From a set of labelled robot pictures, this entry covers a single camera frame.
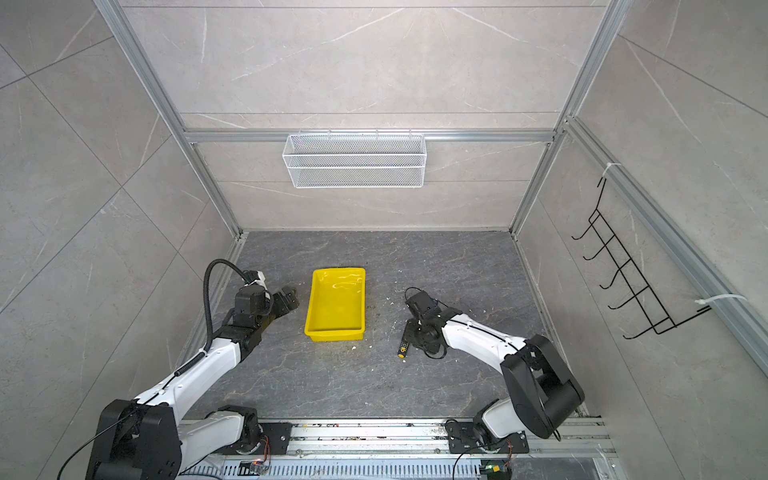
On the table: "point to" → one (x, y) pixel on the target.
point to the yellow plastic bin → (336, 305)
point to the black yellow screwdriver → (405, 342)
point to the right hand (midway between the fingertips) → (410, 336)
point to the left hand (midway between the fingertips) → (283, 287)
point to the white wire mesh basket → (354, 161)
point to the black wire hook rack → (646, 301)
